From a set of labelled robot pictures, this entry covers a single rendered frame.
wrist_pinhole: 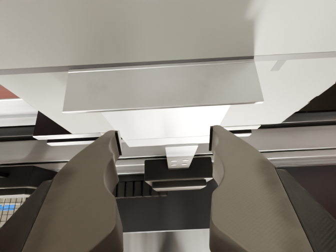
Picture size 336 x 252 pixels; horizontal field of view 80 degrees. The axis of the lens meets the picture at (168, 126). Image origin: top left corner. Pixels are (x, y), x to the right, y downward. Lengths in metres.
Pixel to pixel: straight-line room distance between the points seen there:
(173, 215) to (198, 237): 0.50
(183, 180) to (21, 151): 0.34
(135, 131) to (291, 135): 0.38
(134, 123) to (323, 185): 0.74
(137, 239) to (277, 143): 0.36
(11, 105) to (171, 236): 0.18
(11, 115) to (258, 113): 0.24
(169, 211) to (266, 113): 0.55
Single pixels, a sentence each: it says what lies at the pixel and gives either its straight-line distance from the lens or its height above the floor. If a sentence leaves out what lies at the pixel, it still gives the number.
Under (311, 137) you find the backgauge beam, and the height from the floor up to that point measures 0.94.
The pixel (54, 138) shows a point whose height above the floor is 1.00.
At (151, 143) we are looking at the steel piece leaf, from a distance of 0.21.
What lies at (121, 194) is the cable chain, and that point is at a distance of 0.57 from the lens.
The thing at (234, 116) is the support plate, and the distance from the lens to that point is 0.16.
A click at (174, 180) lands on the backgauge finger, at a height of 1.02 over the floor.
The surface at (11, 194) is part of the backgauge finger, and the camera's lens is 0.46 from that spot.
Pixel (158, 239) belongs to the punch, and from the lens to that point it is 0.18.
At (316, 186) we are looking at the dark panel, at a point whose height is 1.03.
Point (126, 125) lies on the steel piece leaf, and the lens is 0.16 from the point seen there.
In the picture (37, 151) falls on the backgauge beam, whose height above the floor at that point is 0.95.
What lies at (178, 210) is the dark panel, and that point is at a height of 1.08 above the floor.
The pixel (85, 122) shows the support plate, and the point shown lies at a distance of 0.16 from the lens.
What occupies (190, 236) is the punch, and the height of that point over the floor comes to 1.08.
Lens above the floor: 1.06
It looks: 21 degrees down
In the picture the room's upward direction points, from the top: 177 degrees clockwise
